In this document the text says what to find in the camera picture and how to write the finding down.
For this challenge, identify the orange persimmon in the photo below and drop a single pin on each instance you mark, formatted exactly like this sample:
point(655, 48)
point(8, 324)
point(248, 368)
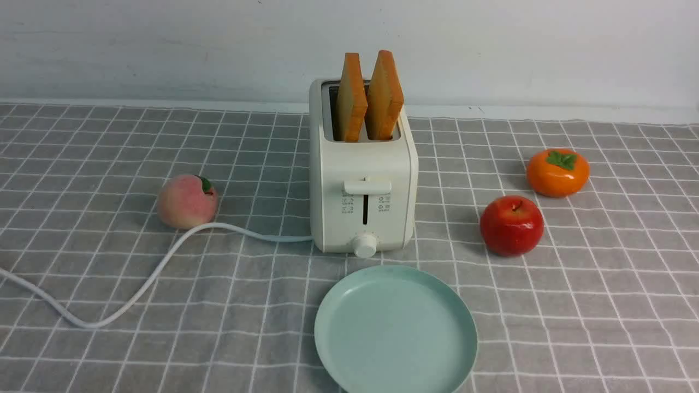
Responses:
point(557, 172)

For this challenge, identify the light green round plate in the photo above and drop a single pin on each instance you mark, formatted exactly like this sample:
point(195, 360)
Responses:
point(393, 328)

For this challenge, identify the white two-slot toaster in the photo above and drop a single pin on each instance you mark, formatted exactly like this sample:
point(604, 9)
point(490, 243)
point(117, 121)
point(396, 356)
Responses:
point(362, 194)

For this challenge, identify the toast slice slot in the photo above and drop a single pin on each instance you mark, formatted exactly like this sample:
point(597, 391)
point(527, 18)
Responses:
point(385, 98)
point(350, 103)

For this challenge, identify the pink peach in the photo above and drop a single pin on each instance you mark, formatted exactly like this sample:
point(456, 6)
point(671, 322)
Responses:
point(187, 201)

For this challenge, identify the red apple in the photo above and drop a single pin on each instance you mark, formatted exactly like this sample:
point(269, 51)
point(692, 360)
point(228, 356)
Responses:
point(511, 226)

